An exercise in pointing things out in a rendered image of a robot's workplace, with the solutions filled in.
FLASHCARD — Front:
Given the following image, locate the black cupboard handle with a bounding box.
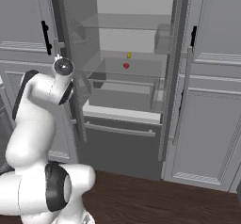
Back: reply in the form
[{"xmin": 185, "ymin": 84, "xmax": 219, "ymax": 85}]
[
  {"xmin": 178, "ymin": 88, "xmax": 185, "ymax": 113},
  {"xmin": 189, "ymin": 25, "xmax": 199, "ymax": 49},
  {"xmin": 40, "ymin": 20, "xmax": 53, "ymax": 56}
]

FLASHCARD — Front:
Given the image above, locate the clear glass fridge shelf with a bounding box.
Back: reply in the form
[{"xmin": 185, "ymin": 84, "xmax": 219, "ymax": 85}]
[
  {"xmin": 78, "ymin": 50, "xmax": 168, "ymax": 79},
  {"xmin": 76, "ymin": 12, "xmax": 174, "ymax": 31}
]

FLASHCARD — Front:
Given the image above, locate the clear fridge door bin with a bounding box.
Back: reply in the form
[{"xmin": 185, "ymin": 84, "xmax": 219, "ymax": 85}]
[
  {"xmin": 153, "ymin": 23, "xmax": 173, "ymax": 56},
  {"xmin": 150, "ymin": 79, "xmax": 168, "ymax": 113}
]

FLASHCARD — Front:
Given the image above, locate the grey fridge door, long handle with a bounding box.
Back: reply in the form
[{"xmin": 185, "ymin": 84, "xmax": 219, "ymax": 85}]
[{"xmin": 157, "ymin": 0, "xmax": 196, "ymax": 163}]

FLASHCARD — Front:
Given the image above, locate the grey freezer drawer front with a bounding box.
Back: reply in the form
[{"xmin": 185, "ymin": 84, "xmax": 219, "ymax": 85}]
[{"xmin": 76, "ymin": 114, "xmax": 164, "ymax": 183}]

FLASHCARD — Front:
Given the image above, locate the grey fridge door, short handle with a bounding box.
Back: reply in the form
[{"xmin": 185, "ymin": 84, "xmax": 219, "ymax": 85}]
[{"xmin": 49, "ymin": 0, "xmax": 94, "ymax": 143}]

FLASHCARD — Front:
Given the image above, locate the grey open fridge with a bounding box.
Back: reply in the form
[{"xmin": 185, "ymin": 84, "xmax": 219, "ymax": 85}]
[{"xmin": 74, "ymin": 0, "xmax": 177, "ymax": 183}]

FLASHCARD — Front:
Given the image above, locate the grey freezer drawer handle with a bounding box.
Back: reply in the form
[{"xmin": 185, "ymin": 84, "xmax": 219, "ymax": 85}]
[{"xmin": 84, "ymin": 121, "xmax": 157, "ymax": 138}]

